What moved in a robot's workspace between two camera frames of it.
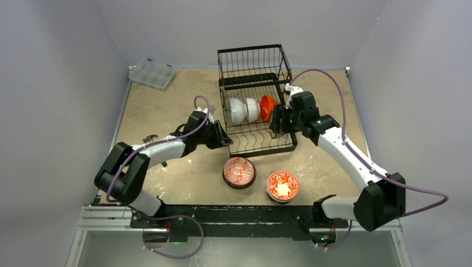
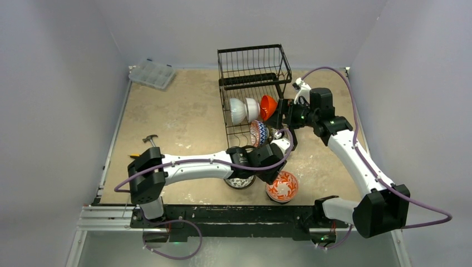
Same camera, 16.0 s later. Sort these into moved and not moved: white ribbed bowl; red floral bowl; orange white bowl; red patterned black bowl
Moved: red patterned black bowl
Not moved: orange white bowl; red floral bowl; white ribbed bowl
